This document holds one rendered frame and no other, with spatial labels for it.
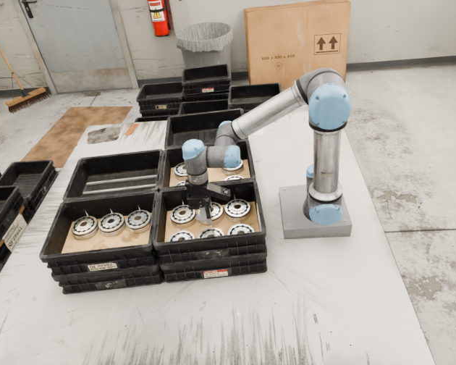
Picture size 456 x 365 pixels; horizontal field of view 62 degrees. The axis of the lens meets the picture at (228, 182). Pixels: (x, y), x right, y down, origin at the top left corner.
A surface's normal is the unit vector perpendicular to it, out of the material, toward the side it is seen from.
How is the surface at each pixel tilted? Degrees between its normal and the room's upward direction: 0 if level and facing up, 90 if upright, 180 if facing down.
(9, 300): 0
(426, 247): 0
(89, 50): 90
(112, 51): 90
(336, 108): 83
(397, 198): 0
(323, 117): 83
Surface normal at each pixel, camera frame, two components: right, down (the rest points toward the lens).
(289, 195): -0.14, -0.76
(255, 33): -0.04, 0.47
